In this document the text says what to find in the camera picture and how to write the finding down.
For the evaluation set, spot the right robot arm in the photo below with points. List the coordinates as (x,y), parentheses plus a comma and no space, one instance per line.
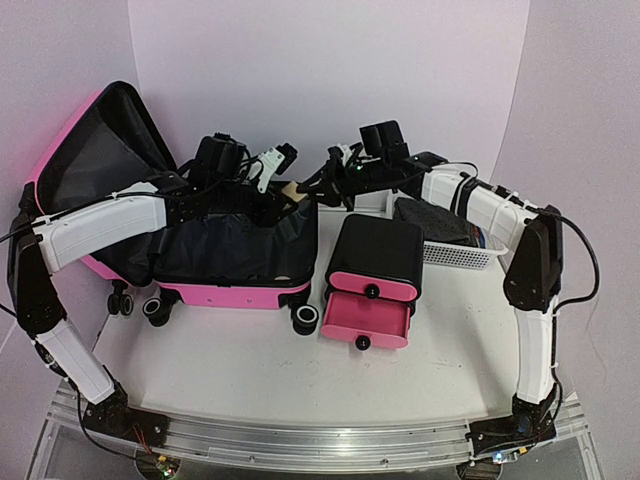
(534,236)

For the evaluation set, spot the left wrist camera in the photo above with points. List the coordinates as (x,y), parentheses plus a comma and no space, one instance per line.
(274,161)

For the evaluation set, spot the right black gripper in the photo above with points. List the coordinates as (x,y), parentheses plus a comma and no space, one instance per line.
(328,186)

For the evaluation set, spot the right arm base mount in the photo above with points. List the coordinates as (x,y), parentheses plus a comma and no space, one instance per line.
(506,434)

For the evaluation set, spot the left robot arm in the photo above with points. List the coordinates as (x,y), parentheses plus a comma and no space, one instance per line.
(45,245)

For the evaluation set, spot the tan square box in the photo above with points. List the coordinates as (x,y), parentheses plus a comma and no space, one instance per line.
(290,190)

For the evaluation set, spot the pink hard-shell suitcase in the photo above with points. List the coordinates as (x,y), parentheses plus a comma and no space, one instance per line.
(218,260)

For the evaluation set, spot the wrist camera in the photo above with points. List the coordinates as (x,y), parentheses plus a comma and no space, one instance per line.
(274,161)
(346,155)

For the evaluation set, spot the blue cloth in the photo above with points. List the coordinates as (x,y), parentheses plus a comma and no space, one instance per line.
(484,240)

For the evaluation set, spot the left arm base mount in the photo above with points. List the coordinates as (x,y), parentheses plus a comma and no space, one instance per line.
(118,420)

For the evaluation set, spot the black and pink drawer organizer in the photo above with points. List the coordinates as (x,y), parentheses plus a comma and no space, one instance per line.
(373,282)

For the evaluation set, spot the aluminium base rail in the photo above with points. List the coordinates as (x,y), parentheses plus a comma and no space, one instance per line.
(356,449)

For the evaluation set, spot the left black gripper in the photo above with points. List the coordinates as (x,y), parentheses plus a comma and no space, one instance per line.
(272,212)

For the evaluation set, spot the white perforated plastic basket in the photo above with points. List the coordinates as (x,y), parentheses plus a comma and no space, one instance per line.
(433,253)

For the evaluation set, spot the black dotted cloth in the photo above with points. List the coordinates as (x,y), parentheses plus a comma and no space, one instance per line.
(438,224)

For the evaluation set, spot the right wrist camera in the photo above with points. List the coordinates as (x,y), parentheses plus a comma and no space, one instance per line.
(346,155)

